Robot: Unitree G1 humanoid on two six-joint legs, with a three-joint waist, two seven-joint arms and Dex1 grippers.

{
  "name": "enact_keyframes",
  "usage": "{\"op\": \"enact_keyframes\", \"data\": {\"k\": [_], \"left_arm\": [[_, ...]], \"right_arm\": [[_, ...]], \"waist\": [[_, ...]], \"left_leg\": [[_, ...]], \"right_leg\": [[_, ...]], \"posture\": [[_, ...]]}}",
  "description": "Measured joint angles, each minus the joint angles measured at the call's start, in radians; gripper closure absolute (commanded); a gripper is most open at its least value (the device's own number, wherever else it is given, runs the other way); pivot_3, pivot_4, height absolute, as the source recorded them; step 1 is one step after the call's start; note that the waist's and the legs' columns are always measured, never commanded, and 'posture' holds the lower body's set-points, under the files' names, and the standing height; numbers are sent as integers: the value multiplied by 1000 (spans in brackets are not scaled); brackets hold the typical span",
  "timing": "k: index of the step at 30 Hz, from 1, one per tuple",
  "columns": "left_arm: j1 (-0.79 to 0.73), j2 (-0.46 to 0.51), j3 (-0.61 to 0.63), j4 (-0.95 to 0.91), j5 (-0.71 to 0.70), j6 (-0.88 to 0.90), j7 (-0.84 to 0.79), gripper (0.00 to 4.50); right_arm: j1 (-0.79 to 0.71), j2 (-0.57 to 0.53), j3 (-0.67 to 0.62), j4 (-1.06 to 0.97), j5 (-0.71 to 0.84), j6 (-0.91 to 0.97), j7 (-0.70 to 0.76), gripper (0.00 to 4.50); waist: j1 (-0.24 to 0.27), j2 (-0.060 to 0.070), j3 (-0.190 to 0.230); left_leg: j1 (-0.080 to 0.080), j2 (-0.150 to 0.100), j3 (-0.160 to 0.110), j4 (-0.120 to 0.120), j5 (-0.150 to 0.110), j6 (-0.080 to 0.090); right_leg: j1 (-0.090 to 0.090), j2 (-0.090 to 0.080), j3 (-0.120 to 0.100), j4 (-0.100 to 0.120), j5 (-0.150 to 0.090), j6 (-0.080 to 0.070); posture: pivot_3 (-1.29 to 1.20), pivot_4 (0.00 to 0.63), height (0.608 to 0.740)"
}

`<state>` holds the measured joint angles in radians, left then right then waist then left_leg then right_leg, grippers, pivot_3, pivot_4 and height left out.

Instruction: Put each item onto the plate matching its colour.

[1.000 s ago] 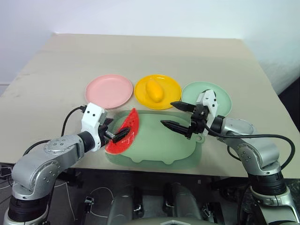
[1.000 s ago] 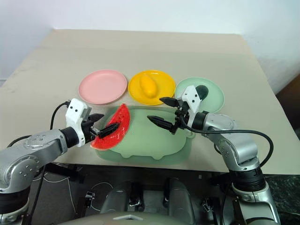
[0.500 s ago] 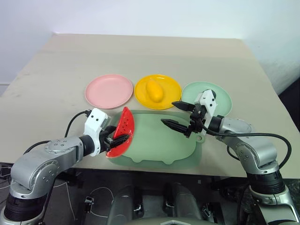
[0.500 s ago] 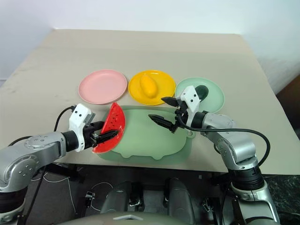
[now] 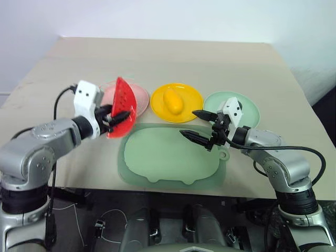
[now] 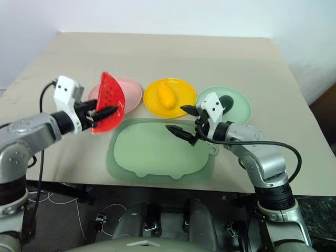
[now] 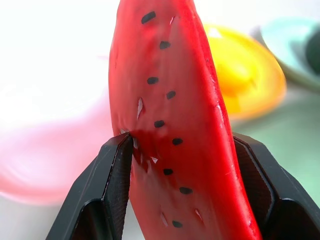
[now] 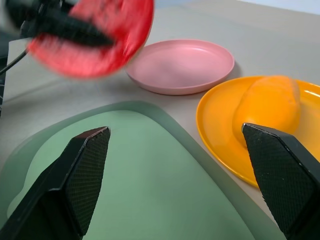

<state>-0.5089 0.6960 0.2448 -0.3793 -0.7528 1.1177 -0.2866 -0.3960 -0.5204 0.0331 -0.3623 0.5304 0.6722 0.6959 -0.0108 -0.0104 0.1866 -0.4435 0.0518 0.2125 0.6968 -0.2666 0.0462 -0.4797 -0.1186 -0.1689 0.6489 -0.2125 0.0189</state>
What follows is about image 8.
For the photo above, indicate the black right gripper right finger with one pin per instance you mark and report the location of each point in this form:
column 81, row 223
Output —
column 282, row 180

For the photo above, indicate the red plate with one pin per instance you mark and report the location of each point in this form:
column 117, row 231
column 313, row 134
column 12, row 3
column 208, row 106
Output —
column 80, row 60

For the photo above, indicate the orange bread-shaped toy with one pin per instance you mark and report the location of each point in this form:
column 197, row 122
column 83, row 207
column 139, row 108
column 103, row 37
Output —
column 267, row 107

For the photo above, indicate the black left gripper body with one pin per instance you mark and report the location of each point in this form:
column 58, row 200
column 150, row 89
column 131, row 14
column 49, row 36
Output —
column 27, row 15

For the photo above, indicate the pink plate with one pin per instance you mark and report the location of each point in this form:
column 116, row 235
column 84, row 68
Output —
column 180, row 67

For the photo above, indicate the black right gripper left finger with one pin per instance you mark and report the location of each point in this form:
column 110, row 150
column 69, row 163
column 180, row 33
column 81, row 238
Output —
column 75, row 175

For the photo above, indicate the green plate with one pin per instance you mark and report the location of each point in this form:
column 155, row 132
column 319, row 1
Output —
column 150, row 180

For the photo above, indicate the orange plate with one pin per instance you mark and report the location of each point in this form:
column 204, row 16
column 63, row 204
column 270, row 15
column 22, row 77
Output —
column 217, row 130

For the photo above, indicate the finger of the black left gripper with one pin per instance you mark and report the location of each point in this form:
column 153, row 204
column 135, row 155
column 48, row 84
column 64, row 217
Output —
column 80, row 30

